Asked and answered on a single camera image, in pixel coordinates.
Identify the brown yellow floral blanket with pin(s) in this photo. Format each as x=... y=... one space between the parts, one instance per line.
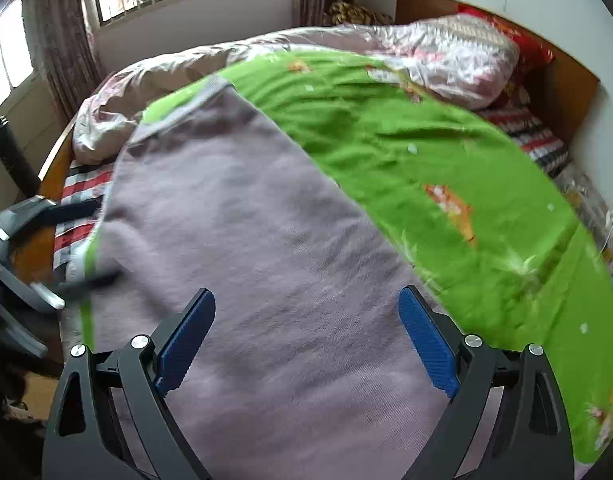
x=356 y=11

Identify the lilac pants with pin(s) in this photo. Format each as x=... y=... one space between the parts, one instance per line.
x=261 y=260

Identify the wooden bed side rail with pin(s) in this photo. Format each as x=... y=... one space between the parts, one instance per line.
x=46 y=180

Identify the black post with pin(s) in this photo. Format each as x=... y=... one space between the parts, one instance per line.
x=16 y=160

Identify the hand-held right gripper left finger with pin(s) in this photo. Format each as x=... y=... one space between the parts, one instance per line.
x=186 y=345

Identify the red embroidered pillow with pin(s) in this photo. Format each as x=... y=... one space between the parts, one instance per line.
x=526 y=45

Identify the small plain wooden headboard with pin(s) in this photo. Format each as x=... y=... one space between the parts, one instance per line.
x=561 y=90

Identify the bright side window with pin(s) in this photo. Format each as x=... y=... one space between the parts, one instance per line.
x=11 y=50

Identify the pink patterned quilt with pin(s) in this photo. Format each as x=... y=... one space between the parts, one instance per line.
x=436 y=55

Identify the green printed blanket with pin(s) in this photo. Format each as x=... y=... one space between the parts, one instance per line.
x=436 y=160

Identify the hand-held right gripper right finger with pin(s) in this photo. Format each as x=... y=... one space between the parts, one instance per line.
x=429 y=340

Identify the plaid bed sheet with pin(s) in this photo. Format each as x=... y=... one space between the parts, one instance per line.
x=536 y=145

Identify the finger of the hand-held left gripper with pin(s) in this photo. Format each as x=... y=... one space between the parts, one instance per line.
x=81 y=285
x=41 y=212

